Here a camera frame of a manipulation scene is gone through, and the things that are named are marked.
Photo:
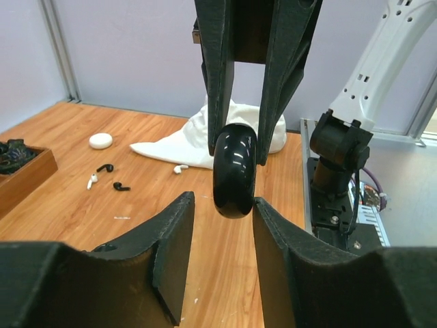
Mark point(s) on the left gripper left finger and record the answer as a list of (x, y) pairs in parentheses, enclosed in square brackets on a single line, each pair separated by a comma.
[(135, 280)]

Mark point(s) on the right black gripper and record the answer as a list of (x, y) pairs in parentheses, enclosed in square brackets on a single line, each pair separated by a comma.
[(275, 33)]

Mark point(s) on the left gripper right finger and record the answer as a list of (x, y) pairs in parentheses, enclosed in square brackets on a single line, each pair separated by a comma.
[(305, 282)]

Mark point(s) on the black earbud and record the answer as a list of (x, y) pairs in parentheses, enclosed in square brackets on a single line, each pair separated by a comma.
[(118, 186), (108, 167)]

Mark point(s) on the black charging case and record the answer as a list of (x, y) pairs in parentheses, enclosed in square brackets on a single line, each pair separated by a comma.
[(234, 170)]

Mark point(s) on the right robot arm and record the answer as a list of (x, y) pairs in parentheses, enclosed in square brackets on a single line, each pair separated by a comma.
[(401, 26)]

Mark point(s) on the white charging case right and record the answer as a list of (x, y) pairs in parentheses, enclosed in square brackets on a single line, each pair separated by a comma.
[(100, 141)]

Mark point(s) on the white earbud centre right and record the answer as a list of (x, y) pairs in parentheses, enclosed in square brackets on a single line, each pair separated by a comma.
[(93, 179)]

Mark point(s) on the white earbud near cloth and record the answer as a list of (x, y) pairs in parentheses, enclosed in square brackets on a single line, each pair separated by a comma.
[(178, 169)]

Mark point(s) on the crumpled white cloth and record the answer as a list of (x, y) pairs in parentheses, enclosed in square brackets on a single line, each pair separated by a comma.
[(189, 145)]

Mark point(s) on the wooden compartment tray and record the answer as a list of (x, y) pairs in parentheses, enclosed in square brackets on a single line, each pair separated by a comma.
[(19, 185)]

